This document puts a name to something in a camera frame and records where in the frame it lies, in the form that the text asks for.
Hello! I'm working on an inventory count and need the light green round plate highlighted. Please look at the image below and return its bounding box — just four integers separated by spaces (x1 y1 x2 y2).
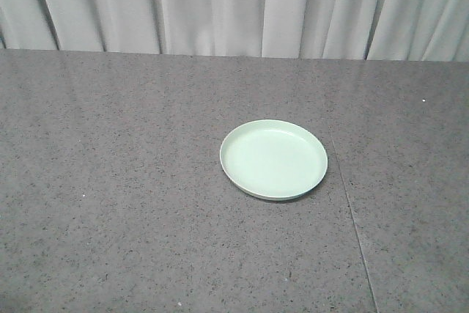
219 119 328 202

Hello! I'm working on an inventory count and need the white pleated curtain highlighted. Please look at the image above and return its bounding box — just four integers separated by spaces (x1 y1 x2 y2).
1 0 468 62

